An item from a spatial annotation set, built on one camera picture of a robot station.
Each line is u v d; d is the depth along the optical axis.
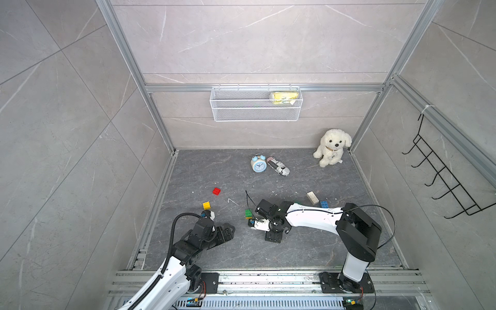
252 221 0.77
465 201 0.60
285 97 0.84
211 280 0.73
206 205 0.94
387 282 0.75
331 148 1.01
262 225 0.77
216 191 1.01
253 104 1.00
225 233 0.73
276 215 0.65
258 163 1.04
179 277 0.53
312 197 0.96
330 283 0.73
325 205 0.95
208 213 0.72
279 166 1.07
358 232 0.46
